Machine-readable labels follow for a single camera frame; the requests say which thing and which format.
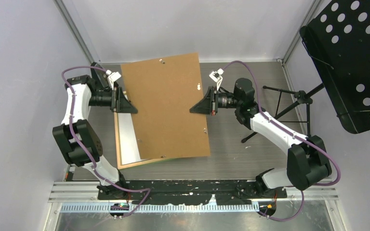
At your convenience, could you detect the black music stand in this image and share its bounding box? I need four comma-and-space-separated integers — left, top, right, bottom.
241, 0, 370, 144

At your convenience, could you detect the wooden picture frame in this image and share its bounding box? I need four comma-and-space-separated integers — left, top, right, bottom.
114, 90, 179, 170

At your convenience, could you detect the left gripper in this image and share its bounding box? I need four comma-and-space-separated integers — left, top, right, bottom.
88, 87, 138, 113

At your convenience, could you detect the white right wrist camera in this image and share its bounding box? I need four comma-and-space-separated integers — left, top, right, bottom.
209, 68, 224, 91

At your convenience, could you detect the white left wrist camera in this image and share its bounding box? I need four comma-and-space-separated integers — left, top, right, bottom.
106, 70, 121, 89

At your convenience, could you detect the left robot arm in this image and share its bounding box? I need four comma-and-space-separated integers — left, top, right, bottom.
52, 75, 138, 199

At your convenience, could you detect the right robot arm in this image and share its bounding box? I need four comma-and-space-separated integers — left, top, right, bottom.
189, 78, 332, 198

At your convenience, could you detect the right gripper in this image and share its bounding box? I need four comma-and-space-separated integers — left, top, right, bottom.
190, 87, 241, 116

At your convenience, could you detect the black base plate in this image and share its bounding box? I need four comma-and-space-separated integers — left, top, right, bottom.
97, 180, 287, 205

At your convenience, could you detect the brown backing board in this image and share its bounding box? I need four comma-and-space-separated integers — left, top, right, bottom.
121, 53, 211, 159

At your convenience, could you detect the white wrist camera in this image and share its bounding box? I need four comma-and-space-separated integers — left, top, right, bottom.
106, 70, 121, 89
209, 68, 224, 91

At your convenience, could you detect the photo with white borders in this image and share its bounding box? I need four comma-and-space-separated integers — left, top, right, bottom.
118, 113, 141, 165

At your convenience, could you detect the black wedge object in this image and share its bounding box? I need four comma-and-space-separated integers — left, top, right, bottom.
91, 69, 111, 92

